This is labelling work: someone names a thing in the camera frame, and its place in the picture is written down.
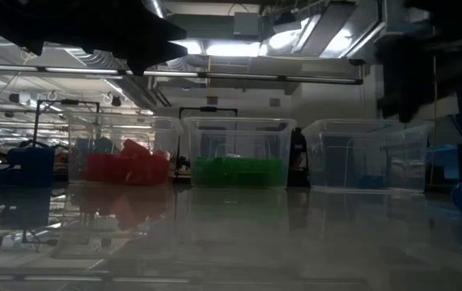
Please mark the red toy block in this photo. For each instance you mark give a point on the red toy block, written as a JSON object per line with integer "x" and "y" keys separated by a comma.
{"x": 135, "y": 149}
{"x": 159, "y": 167}
{"x": 137, "y": 171}
{"x": 103, "y": 167}

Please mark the small wall sign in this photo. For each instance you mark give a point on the small wall sign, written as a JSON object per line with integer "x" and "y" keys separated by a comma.
{"x": 212, "y": 100}

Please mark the horizontal ceiling pipe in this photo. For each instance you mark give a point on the horizontal ceiling pipe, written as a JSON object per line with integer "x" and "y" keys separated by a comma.
{"x": 234, "y": 75}

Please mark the grey wall plate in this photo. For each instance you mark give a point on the grey wall plate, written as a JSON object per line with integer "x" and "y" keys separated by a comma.
{"x": 275, "y": 102}

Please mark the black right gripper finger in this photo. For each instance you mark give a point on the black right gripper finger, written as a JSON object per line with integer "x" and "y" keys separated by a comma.
{"x": 409, "y": 107}

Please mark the ceiling light panel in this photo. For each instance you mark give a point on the ceiling light panel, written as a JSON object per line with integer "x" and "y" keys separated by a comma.
{"x": 192, "y": 46}
{"x": 234, "y": 49}

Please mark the large silver air duct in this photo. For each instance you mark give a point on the large silver air duct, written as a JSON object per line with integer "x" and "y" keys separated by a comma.
{"x": 327, "y": 28}

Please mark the black gantry frame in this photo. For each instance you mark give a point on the black gantry frame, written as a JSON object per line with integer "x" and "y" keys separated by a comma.
{"x": 208, "y": 109}
{"x": 66, "y": 102}

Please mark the black frame bracket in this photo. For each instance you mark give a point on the black frame bracket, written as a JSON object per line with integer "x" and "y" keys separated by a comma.
{"x": 298, "y": 157}

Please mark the silver ribbed duct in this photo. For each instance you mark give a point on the silver ribbed duct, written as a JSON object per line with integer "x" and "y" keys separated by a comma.
{"x": 93, "y": 58}
{"x": 153, "y": 6}

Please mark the green toy block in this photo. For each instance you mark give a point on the green toy block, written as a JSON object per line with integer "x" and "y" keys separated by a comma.
{"x": 261, "y": 171}
{"x": 212, "y": 171}

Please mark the grey ceiling box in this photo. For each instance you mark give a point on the grey ceiling box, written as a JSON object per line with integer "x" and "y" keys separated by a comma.
{"x": 247, "y": 24}

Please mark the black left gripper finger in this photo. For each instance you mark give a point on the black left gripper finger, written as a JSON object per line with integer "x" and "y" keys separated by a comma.
{"x": 162, "y": 50}
{"x": 164, "y": 30}

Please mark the clear plastic bin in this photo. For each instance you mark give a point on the clear plastic bin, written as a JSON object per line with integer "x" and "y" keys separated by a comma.
{"x": 255, "y": 137}
{"x": 368, "y": 141}
{"x": 93, "y": 133}

